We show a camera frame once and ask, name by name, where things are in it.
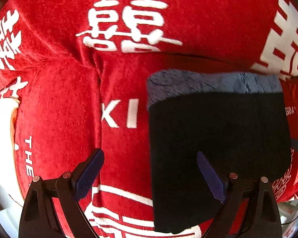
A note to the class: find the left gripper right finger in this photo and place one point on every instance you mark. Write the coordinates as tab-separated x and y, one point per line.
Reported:
248	206

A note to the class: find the red embroidered cushion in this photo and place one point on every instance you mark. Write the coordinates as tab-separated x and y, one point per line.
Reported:
290	89

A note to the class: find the black pants with grey waistband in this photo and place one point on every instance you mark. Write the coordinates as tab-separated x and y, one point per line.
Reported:
237	120

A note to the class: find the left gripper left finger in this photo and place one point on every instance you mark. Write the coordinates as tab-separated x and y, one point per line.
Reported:
39	217

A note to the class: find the red wedding sofa cover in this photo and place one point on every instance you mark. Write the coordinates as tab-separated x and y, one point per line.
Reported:
73	78

